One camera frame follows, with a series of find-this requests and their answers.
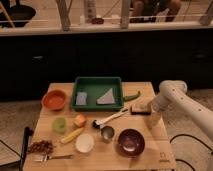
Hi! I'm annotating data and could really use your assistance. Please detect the white handled scoop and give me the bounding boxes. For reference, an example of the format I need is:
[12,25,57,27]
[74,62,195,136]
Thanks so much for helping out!
[92,108,128,129]

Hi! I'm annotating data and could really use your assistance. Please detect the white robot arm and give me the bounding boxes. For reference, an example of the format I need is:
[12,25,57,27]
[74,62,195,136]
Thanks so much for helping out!
[147,80,213,141]

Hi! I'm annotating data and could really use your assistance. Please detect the small metal cup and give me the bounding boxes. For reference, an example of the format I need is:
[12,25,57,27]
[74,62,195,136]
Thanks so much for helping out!
[101,126,115,141]

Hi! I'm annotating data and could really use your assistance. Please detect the red yellow apple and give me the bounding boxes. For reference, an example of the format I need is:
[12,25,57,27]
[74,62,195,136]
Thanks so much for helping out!
[74,114,87,127]

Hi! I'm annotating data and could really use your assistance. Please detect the green cup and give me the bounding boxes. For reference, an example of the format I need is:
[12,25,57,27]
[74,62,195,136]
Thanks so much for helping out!
[52,118,66,134]

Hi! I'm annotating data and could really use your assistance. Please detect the black round chair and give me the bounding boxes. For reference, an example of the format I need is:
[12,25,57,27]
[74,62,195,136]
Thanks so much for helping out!
[0,0,36,28]

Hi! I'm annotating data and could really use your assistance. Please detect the black table clamp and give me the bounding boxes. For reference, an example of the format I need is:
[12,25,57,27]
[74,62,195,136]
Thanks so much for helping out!
[0,127,34,171]

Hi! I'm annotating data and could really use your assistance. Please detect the grey triangular cloth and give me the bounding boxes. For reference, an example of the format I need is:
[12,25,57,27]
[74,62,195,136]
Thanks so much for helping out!
[97,88,115,104]

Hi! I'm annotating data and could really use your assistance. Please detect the purple bowl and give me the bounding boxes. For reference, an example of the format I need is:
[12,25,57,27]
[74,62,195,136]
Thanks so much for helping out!
[117,129,145,157]

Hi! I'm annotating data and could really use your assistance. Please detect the green chili pepper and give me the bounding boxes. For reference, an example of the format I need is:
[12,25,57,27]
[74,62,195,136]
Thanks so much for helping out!
[123,91,141,102]

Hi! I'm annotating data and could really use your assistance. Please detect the green plastic tray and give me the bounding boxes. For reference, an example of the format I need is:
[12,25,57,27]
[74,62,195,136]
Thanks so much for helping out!
[70,77,124,112]

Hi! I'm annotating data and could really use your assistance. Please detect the black cable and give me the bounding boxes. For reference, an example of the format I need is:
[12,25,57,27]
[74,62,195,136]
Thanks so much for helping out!
[169,133,213,171]

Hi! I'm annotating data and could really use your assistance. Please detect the grey rectangular sponge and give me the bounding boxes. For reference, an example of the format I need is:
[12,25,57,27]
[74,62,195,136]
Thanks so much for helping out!
[76,92,87,105]

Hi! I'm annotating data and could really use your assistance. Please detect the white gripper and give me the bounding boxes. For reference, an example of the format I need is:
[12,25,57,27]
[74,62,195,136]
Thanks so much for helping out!
[145,94,170,129]

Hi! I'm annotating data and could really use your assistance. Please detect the silver fork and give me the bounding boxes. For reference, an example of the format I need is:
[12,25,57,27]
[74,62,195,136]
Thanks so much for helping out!
[33,155,73,162]

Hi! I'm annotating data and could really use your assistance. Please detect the seated person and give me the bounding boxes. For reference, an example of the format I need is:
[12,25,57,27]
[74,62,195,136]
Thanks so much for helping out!
[130,0,181,23]

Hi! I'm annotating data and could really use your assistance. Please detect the orange bowl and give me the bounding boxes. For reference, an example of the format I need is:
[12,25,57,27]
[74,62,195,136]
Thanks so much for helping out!
[41,90,66,111]

